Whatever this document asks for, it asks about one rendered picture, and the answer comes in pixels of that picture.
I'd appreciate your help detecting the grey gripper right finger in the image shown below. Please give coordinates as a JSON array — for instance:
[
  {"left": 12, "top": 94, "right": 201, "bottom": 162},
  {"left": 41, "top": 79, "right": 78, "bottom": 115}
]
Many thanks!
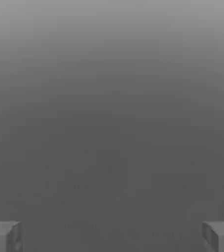
[{"left": 201, "top": 220, "right": 224, "bottom": 252}]

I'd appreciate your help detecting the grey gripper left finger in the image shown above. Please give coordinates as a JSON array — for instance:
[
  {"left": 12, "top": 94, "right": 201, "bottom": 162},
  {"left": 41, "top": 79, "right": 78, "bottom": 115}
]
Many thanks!
[{"left": 0, "top": 220, "right": 24, "bottom": 252}]

